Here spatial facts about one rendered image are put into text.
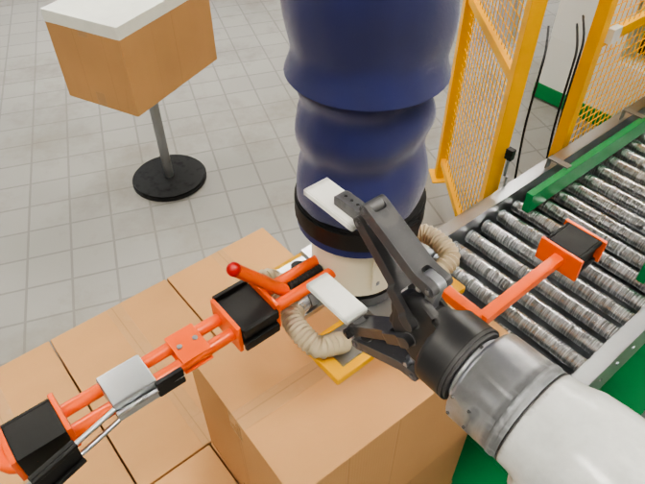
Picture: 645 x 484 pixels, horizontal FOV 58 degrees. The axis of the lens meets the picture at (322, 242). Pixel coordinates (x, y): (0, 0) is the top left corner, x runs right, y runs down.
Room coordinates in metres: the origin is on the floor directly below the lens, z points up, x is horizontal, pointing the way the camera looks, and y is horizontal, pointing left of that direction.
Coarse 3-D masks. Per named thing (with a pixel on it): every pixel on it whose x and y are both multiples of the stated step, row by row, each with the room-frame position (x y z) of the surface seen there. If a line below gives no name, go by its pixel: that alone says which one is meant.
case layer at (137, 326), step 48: (240, 240) 1.51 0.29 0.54; (192, 288) 1.28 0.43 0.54; (96, 336) 1.09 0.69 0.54; (144, 336) 1.09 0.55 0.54; (0, 384) 0.92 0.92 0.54; (48, 384) 0.92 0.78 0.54; (192, 384) 0.92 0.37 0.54; (96, 432) 0.77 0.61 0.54; (144, 432) 0.77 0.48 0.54; (192, 432) 0.77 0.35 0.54; (0, 480) 0.64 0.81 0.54; (96, 480) 0.64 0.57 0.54; (144, 480) 0.64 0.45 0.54; (192, 480) 0.64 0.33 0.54; (432, 480) 0.74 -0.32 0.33
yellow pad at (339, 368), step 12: (408, 288) 0.75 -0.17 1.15; (456, 288) 0.77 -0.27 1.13; (336, 324) 0.68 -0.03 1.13; (324, 360) 0.60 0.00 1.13; (336, 360) 0.60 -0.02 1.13; (348, 360) 0.60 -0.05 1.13; (360, 360) 0.60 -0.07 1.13; (324, 372) 0.59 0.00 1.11; (336, 372) 0.58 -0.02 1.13; (348, 372) 0.58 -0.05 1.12
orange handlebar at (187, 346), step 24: (312, 264) 0.73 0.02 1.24; (552, 264) 0.72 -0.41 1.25; (528, 288) 0.67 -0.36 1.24; (480, 312) 0.61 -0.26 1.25; (168, 336) 0.56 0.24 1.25; (192, 336) 0.56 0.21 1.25; (216, 336) 0.57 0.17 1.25; (144, 360) 0.52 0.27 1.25; (192, 360) 0.52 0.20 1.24; (96, 384) 0.48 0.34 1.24; (72, 408) 0.44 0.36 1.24; (0, 456) 0.37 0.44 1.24
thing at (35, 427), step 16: (48, 400) 0.44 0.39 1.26; (16, 416) 0.42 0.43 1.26; (32, 416) 0.42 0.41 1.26; (48, 416) 0.42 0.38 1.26; (64, 416) 0.42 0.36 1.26; (0, 432) 0.39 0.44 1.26; (16, 432) 0.39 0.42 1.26; (32, 432) 0.39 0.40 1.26; (48, 432) 0.39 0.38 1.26; (64, 432) 0.39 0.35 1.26; (16, 448) 0.37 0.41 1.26; (32, 448) 0.37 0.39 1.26; (48, 448) 0.38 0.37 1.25; (16, 464) 0.35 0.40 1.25; (32, 464) 0.36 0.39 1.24
